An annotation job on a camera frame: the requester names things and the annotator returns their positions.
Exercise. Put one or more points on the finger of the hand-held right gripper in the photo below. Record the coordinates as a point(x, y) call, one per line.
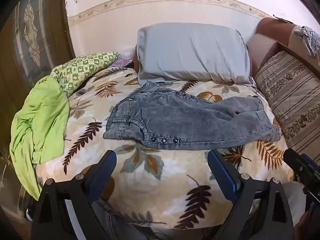
point(297, 163)
point(310, 161)

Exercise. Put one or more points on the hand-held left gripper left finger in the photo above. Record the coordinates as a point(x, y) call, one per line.
point(107, 166)

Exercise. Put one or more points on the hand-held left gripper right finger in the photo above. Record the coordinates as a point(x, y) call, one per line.
point(223, 172)

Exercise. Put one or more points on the grey denim pants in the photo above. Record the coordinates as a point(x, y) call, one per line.
point(180, 120)

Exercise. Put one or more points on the person's grey-trousered knee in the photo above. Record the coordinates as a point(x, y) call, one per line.
point(297, 202)

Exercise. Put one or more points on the leaf print blanket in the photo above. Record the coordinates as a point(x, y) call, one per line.
point(175, 175)

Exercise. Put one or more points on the striped floral pillow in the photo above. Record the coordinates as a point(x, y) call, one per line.
point(292, 92)

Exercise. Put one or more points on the green cloth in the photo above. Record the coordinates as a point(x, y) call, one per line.
point(37, 125)

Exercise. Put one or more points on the green patterned pillow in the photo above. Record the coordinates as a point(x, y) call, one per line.
point(82, 67)

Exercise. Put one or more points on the clear plastic bag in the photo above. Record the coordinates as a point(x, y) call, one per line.
point(125, 58)

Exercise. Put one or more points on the grey cloth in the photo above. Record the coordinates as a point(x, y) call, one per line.
point(308, 38)

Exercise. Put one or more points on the grey pillow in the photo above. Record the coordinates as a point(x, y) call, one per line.
point(192, 52)

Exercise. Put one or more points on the brown padded headboard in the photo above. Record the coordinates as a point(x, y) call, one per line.
point(270, 42)

